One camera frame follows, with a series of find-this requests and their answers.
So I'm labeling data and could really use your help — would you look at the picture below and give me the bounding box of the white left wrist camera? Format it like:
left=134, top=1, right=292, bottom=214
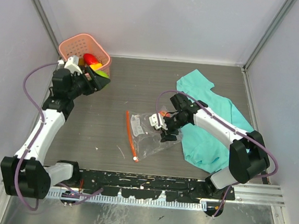
left=64, top=55, right=83, bottom=75

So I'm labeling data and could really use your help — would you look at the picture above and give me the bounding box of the teal t-shirt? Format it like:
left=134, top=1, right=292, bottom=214
left=176, top=69, right=254, bottom=173

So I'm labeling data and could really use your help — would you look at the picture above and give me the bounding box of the green fake apple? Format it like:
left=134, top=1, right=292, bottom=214
left=95, top=70, right=109, bottom=78

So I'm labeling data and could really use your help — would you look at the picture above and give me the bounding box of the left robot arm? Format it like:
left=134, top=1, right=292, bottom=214
left=0, top=66, right=110, bottom=199

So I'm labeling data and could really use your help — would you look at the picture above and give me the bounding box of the red yellow fake apple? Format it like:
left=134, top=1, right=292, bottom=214
left=159, top=110, right=170, bottom=117

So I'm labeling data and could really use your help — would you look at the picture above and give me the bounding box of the clear zip top bag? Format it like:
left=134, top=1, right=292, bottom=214
left=126, top=111, right=183, bottom=162

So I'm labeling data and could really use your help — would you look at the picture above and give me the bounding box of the white slotted cable duct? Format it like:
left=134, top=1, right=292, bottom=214
left=46, top=189, right=207, bottom=211

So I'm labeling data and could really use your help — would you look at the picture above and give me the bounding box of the pink plastic basket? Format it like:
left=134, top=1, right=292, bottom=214
left=55, top=31, right=114, bottom=88

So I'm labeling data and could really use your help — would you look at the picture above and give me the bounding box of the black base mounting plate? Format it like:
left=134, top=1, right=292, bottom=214
left=50, top=166, right=237, bottom=208

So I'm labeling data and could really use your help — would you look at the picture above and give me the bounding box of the red yellow fake mango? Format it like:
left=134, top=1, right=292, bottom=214
left=83, top=53, right=99, bottom=65

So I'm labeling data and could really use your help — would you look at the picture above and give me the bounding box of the yellow fake pear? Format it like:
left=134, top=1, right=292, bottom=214
left=90, top=63, right=103, bottom=71

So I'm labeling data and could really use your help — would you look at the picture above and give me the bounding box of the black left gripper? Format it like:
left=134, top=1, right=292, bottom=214
left=67, top=65, right=109, bottom=102

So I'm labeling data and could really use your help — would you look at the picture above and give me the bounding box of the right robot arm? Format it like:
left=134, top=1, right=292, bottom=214
left=153, top=91, right=270, bottom=198

